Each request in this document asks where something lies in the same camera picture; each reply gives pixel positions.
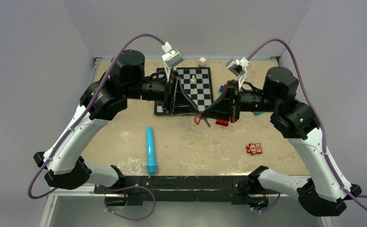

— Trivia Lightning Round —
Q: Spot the red owl toy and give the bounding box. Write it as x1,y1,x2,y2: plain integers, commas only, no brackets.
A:
246,143,263,155

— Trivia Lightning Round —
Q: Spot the blue plastic flashlight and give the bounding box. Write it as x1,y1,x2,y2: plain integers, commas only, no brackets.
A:
146,127,157,175

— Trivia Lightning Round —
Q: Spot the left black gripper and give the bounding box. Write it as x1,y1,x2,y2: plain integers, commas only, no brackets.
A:
124,69,199,114

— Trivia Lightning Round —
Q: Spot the white grey cube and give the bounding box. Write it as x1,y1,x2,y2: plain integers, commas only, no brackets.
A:
198,57,207,68

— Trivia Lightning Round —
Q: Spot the silver key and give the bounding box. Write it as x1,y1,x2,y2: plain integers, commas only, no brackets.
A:
202,117,211,128

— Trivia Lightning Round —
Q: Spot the red key tag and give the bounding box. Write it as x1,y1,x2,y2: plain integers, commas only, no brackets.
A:
194,114,201,125

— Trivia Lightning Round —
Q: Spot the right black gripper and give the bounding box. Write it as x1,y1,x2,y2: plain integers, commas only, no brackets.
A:
201,79,280,122

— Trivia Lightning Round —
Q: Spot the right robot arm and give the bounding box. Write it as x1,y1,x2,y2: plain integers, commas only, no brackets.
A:
194,67,361,217

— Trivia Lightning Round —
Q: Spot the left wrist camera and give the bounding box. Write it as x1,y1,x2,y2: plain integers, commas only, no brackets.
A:
162,42,185,82

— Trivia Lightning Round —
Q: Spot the red toy brick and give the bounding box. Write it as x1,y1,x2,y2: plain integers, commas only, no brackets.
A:
216,120,229,127

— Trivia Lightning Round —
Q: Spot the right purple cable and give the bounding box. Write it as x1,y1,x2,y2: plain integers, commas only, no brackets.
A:
246,38,367,219

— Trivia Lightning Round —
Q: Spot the black base bar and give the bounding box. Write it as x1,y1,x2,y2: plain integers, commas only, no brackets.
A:
94,175,277,209

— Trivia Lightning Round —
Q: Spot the colourful brick toy vehicle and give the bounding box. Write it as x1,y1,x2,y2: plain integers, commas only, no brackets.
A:
219,84,227,93

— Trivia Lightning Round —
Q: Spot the black white chessboard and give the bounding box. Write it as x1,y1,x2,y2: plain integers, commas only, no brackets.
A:
154,67,214,116

